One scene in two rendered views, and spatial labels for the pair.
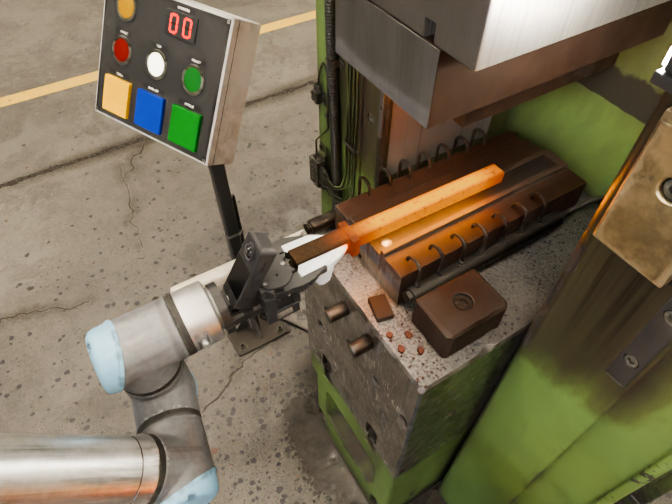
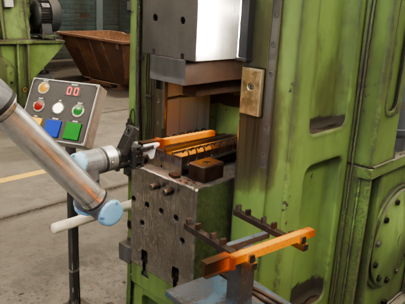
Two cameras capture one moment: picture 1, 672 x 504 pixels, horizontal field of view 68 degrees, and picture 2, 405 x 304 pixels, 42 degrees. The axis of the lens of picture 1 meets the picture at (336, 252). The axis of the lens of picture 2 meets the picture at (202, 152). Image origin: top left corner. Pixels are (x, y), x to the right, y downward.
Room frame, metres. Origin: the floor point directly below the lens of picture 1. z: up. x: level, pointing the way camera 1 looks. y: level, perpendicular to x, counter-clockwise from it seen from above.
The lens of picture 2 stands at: (-1.42, 0.35, 1.60)
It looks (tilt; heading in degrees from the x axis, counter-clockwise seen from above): 17 degrees down; 344
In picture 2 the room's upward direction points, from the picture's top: 3 degrees clockwise
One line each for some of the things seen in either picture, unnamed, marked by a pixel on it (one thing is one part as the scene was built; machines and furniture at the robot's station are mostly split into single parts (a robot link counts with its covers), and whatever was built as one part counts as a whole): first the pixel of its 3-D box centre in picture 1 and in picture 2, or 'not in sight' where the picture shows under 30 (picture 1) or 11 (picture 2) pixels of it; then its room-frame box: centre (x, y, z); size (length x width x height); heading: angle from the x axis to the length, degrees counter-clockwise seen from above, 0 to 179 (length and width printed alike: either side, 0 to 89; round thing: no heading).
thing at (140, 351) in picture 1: (140, 344); (87, 164); (0.33, 0.26, 1.02); 0.12 x 0.09 x 0.10; 121
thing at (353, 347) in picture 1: (360, 345); (167, 192); (0.41, -0.04, 0.87); 0.04 x 0.03 x 0.03; 121
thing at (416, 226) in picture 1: (472, 198); (205, 143); (0.64, -0.24, 0.99); 0.42 x 0.05 x 0.01; 121
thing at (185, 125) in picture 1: (186, 128); (72, 131); (0.83, 0.30, 1.01); 0.07 x 0.05 x 0.07; 56
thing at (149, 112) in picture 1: (151, 111); (52, 128); (0.88, 0.38, 1.01); 0.07 x 0.05 x 0.07; 56
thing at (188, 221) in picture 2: not in sight; (219, 216); (0.06, -0.14, 0.92); 0.23 x 0.06 x 0.02; 113
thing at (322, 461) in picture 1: (338, 448); not in sight; (0.53, -0.01, 0.01); 0.58 x 0.39 x 0.01; 31
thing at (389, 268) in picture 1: (459, 204); (200, 150); (0.66, -0.23, 0.96); 0.42 x 0.20 x 0.09; 121
